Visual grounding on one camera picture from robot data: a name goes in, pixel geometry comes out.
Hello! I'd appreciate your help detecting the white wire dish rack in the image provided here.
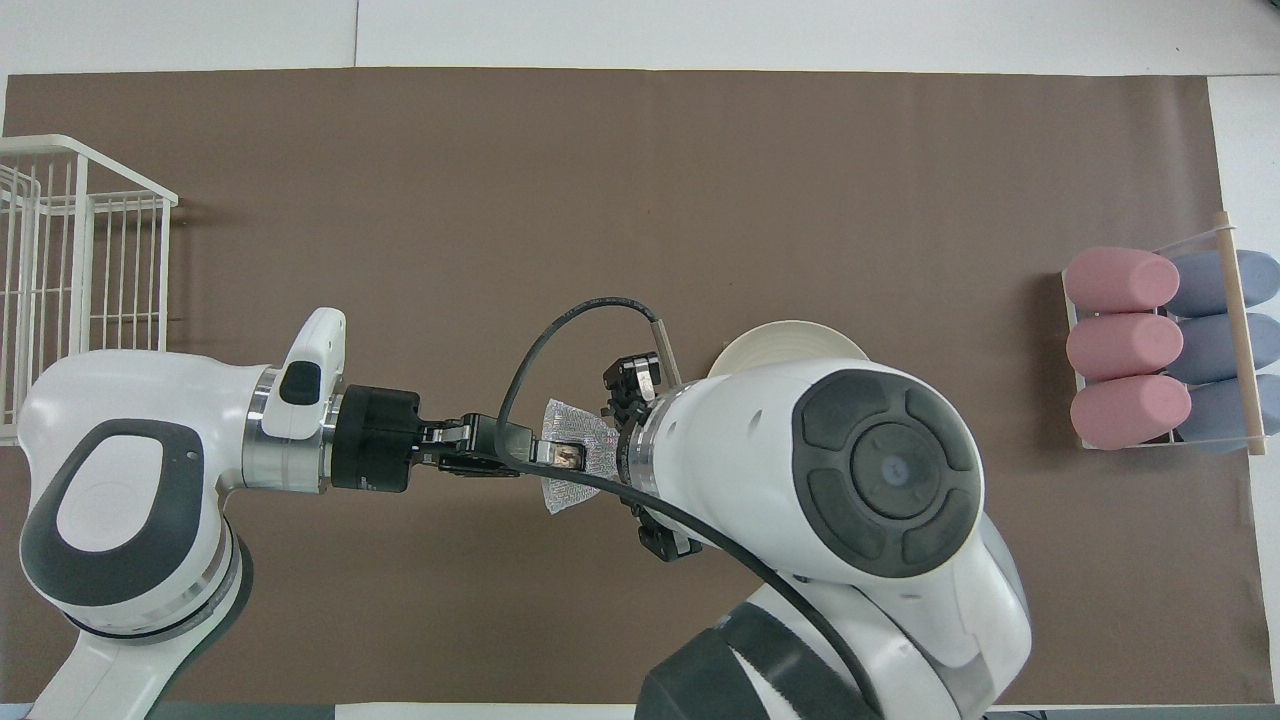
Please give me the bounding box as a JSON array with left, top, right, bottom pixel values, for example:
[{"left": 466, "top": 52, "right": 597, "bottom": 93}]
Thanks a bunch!
[{"left": 0, "top": 135, "right": 179, "bottom": 447}]

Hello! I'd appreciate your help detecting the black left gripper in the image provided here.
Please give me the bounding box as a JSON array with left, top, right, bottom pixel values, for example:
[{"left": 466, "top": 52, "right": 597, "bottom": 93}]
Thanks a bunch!
[{"left": 328, "top": 384, "right": 503, "bottom": 495}]

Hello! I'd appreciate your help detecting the brown table mat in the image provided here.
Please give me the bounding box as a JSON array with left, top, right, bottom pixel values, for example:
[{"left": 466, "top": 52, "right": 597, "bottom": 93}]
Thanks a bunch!
[{"left": 0, "top": 67, "right": 1276, "bottom": 707}]

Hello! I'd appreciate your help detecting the blue plastic cup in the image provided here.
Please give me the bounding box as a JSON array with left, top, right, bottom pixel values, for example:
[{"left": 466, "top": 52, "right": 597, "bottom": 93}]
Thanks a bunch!
[
  {"left": 1183, "top": 374, "right": 1280, "bottom": 448},
  {"left": 1168, "top": 249, "right": 1280, "bottom": 318},
  {"left": 1178, "top": 312, "right": 1280, "bottom": 385}
]

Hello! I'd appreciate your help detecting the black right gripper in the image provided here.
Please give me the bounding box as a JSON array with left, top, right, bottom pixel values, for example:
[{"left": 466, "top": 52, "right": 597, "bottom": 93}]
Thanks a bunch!
[{"left": 497, "top": 352, "right": 704, "bottom": 564}]

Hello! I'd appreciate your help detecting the pink plastic cup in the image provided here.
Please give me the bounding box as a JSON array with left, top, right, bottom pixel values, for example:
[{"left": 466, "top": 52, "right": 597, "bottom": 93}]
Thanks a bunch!
[
  {"left": 1069, "top": 374, "right": 1194, "bottom": 452},
  {"left": 1063, "top": 246, "right": 1182, "bottom": 313},
  {"left": 1065, "top": 312, "right": 1186, "bottom": 383}
]

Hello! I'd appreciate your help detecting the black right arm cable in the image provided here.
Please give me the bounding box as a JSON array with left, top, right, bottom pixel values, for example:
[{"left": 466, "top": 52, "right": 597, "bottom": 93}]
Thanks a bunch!
[{"left": 495, "top": 296, "right": 886, "bottom": 720}]

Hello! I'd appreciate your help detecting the cup rack with wooden rod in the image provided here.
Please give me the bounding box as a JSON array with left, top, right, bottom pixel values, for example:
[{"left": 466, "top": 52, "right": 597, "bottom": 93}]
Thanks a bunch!
[{"left": 1061, "top": 211, "right": 1272, "bottom": 457}]

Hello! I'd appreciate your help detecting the cream round plate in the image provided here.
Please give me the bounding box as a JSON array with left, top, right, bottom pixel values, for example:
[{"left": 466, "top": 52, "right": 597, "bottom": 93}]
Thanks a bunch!
[{"left": 707, "top": 319, "right": 872, "bottom": 381}]

